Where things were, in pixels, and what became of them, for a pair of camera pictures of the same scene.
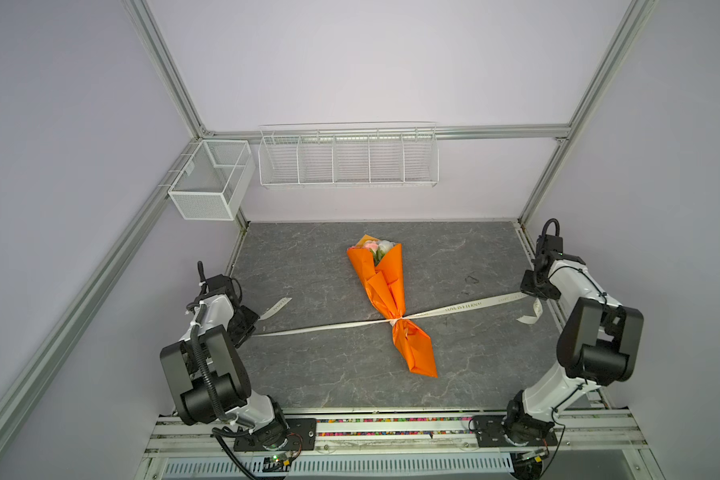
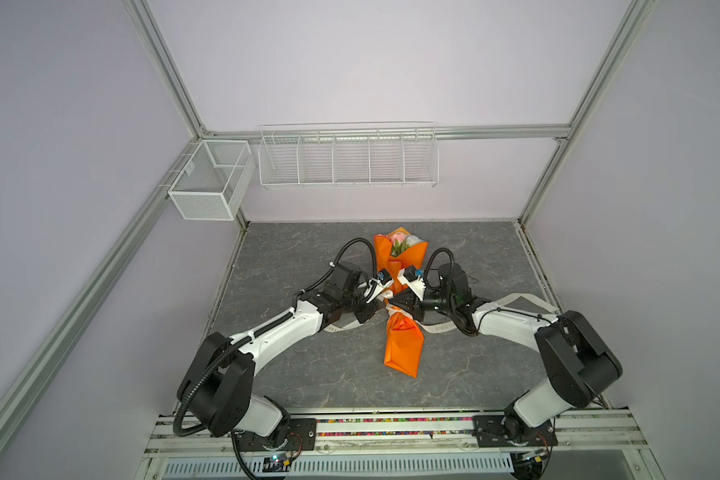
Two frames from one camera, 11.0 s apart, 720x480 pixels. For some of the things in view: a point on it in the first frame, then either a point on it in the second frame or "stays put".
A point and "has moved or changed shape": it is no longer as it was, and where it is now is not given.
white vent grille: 342,466 stays put
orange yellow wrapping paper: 385,280 has moved or changed shape
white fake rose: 386,245 -> 413,240
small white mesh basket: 214,180 stays put
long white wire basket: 349,155 stays put
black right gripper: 526,288 -> 413,303
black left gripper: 251,318 -> 370,309
